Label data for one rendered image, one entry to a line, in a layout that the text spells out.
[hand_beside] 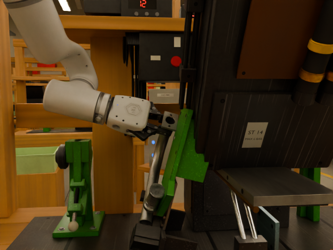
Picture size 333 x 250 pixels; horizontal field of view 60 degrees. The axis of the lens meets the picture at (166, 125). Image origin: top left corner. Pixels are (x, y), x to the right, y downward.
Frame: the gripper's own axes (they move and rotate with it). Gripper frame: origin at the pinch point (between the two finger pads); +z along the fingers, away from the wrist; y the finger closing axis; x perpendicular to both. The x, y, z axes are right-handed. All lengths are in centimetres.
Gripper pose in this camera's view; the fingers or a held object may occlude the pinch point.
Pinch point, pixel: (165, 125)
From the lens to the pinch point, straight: 77.9
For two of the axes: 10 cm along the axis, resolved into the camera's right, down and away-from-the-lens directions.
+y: 1.2, -7.6, 6.4
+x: -2.5, 6.0, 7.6
